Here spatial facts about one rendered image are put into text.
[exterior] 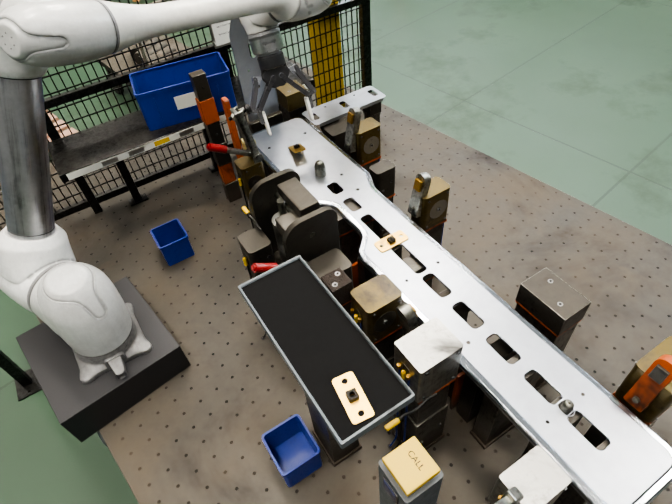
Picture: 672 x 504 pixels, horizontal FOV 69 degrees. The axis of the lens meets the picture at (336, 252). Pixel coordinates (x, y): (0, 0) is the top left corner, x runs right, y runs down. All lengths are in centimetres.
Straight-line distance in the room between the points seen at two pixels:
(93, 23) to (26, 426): 183
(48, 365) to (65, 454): 92
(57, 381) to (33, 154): 56
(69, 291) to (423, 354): 78
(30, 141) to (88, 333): 44
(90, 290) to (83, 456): 118
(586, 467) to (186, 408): 93
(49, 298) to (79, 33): 56
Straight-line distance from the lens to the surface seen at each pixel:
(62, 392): 142
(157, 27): 119
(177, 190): 201
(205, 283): 162
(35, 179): 129
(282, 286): 94
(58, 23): 105
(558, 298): 113
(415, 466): 76
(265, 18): 140
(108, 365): 138
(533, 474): 89
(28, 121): 124
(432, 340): 91
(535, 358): 106
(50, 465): 237
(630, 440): 104
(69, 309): 123
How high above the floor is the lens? 188
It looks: 47 degrees down
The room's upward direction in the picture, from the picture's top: 6 degrees counter-clockwise
